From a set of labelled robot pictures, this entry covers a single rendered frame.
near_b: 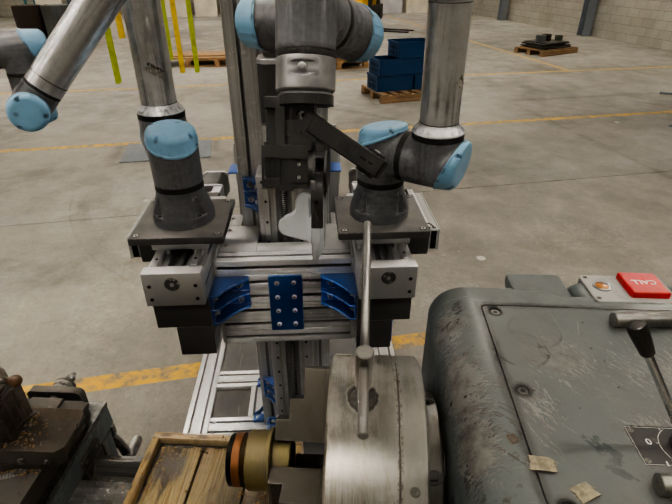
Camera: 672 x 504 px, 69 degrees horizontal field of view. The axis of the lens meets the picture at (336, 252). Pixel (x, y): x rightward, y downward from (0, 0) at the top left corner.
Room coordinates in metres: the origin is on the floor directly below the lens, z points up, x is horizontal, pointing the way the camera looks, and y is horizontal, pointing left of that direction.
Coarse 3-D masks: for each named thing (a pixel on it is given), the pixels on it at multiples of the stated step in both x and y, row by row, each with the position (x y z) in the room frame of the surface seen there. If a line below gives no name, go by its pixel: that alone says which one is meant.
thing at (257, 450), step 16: (240, 432) 0.50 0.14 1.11; (256, 432) 0.49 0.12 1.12; (272, 432) 0.48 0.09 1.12; (240, 448) 0.46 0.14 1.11; (256, 448) 0.46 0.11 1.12; (272, 448) 0.47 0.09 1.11; (288, 448) 0.46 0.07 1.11; (240, 464) 0.45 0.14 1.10; (256, 464) 0.44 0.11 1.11; (272, 464) 0.45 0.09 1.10; (288, 464) 0.45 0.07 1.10; (240, 480) 0.44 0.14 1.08; (256, 480) 0.43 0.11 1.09
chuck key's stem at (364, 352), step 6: (360, 348) 0.44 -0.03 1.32; (366, 348) 0.44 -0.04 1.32; (372, 348) 0.44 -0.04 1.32; (360, 354) 0.43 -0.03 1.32; (366, 354) 0.43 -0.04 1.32; (372, 354) 0.43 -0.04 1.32; (360, 360) 0.43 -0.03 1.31; (366, 360) 0.43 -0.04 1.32; (372, 360) 0.43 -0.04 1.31; (360, 366) 0.43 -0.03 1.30; (366, 366) 0.43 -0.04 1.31; (372, 366) 0.43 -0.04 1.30; (372, 372) 0.44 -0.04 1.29; (372, 378) 0.44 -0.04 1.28
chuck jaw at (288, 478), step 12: (276, 468) 0.44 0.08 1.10; (288, 468) 0.44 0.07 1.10; (300, 468) 0.44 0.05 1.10; (312, 468) 0.44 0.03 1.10; (276, 480) 0.42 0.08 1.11; (288, 480) 0.42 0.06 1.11; (300, 480) 0.42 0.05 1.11; (312, 480) 0.42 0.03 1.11; (276, 492) 0.41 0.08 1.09; (288, 492) 0.40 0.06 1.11; (300, 492) 0.40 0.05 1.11; (312, 492) 0.40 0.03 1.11
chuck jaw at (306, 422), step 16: (320, 368) 0.54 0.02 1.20; (304, 384) 0.52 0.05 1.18; (320, 384) 0.52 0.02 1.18; (304, 400) 0.51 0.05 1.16; (320, 400) 0.51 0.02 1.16; (288, 416) 0.51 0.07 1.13; (304, 416) 0.49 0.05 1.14; (320, 416) 0.49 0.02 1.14; (288, 432) 0.48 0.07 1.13; (304, 432) 0.48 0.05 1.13; (320, 432) 0.48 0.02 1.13
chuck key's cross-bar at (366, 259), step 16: (368, 224) 0.66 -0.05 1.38; (368, 240) 0.63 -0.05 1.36; (368, 256) 0.60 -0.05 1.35; (368, 272) 0.57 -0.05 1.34; (368, 288) 0.55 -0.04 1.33; (368, 304) 0.52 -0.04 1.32; (368, 320) 0.50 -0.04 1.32; (368, 336) 0.48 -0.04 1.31; (368, 368) 0.43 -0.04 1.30; (368, 384) 0.40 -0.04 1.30; (368, 400) 0.38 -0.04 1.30; (368, 416) 0.36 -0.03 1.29; (368, 432) 0.34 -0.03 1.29
